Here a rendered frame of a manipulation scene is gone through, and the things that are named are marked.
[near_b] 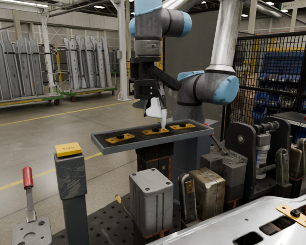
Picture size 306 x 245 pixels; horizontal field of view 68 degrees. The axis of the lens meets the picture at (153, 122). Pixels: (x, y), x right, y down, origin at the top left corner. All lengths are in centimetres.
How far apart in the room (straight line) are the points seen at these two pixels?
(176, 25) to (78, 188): 53
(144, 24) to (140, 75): 13
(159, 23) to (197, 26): 274
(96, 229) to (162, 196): 57
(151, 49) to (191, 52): 278
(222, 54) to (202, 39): 239
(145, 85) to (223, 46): 41
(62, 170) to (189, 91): 60
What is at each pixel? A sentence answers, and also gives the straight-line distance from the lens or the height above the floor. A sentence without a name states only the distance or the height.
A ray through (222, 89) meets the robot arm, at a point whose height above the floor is 128.
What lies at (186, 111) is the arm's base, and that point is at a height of 116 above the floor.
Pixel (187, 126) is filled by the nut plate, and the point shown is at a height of 116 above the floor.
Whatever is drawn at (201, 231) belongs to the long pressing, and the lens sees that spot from 60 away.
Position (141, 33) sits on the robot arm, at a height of 145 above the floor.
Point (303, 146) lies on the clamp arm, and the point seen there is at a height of 109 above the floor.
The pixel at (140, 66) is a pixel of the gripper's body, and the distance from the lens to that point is 66.
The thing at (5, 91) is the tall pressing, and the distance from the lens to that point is 712.
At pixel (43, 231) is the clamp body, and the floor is 106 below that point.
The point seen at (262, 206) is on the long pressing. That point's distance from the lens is 73.
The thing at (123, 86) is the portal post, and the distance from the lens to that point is 761.
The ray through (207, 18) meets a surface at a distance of 333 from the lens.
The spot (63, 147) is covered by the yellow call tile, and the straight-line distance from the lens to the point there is 66.
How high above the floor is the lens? 139
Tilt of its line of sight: 16 degrees down
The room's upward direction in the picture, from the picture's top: straight up
